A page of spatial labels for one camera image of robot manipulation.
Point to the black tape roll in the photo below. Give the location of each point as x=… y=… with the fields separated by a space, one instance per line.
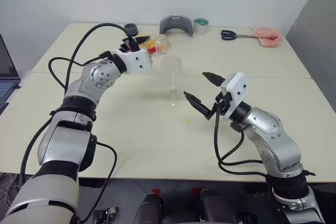
x=130 y=29

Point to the black floor device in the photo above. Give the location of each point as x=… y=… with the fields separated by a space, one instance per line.
x=105 y=216

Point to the pink fluffy cloth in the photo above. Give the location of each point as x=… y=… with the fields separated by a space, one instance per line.
x=267 y=36

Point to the silver tape roll green core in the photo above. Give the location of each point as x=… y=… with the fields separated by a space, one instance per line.
x=201 y=26

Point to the grey curved visor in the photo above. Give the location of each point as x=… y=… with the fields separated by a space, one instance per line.
x=176 y=23

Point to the dark laptop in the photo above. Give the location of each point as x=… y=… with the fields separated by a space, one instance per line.
x=5 y=77

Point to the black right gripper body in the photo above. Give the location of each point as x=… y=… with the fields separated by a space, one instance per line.
x=221 y=103

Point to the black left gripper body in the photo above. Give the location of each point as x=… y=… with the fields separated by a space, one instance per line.
x=127 y=46

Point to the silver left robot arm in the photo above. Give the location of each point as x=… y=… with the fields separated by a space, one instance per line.
x=99 y=77

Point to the clear cup with orange contents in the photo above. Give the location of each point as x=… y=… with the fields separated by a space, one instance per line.
x=161 y=47

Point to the clear wine glass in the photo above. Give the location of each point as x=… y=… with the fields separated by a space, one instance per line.
x=172 y=66

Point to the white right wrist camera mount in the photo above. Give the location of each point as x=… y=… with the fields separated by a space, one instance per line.
x=237 y=87

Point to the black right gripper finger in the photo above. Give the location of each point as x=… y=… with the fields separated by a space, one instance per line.
x=215 y=79
x=197 y=102

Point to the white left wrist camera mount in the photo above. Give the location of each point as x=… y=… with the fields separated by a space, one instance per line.
x=136 y=60

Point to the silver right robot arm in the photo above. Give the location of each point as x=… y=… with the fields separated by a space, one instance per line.
x=270 y=129

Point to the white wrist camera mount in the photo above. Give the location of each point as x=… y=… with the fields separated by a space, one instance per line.
x=136 y=60
x=237 y=87

